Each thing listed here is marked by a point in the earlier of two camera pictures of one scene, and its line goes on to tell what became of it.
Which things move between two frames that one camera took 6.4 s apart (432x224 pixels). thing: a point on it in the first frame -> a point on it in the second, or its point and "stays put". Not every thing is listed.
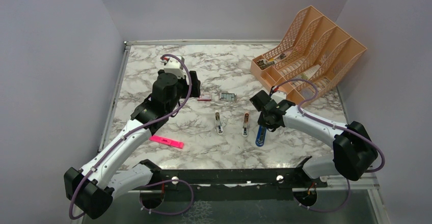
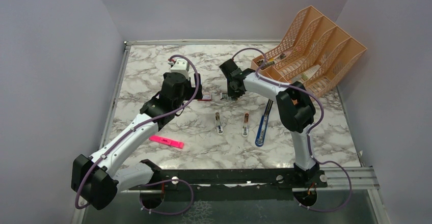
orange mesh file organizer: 314,50 stays put
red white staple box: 205,97 stays put
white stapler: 219,124 stays put
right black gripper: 262,121 -> 232,93
